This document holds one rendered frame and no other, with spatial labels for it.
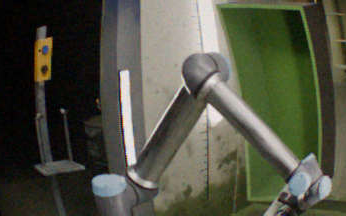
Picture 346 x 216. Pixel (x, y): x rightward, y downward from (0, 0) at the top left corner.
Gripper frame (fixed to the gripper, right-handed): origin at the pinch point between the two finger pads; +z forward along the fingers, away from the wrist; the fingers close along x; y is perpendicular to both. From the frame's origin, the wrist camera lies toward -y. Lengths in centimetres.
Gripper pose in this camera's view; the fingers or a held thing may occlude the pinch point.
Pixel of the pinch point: (273, 215)
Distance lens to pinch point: 179.2
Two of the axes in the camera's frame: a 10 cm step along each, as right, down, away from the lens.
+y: 6.9, 7.2, -0.6
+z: -4.3, 4.9, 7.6
